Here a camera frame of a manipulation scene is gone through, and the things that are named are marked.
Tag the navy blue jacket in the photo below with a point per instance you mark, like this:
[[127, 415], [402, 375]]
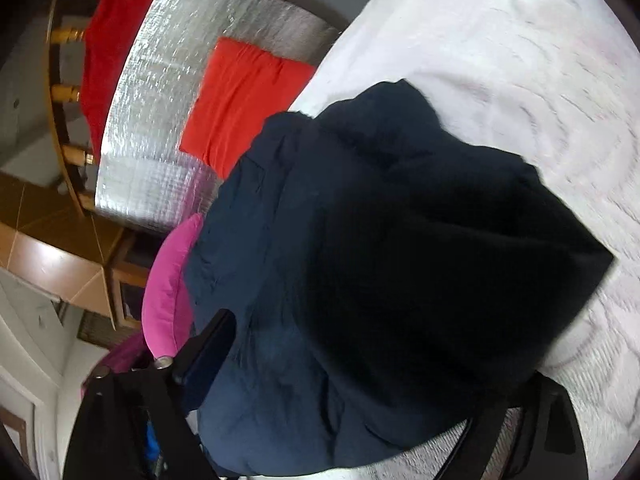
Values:
[[400, 235]]

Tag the magenta cloth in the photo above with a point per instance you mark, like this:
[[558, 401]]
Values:
[[120, 360]]

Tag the wooden nightstand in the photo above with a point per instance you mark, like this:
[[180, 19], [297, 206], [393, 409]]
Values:
[[127, 280]]

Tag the red cloth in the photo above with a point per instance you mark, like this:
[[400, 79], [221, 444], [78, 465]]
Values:
[[110, 35]]

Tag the white bed sheet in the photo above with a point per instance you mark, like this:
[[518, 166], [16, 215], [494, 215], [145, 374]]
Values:
[[500, 35]]

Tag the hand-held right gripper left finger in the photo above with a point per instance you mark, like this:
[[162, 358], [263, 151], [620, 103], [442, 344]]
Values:
[[210, 355]]

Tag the orange-red folded cloth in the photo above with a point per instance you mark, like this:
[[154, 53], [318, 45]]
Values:
[[235, 105]]

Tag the white door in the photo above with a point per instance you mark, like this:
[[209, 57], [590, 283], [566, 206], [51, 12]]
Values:
[[20, 425]]

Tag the pink pillow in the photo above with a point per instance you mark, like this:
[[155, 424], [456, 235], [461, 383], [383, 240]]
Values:
[[165, 300]]

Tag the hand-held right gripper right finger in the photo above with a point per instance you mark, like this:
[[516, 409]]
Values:
[[482, 437]]

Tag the silver foil mat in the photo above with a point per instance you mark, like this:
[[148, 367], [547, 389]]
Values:
[[160, 110]]

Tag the wooden chair back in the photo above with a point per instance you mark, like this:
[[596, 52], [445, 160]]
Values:
[[65, 92]]

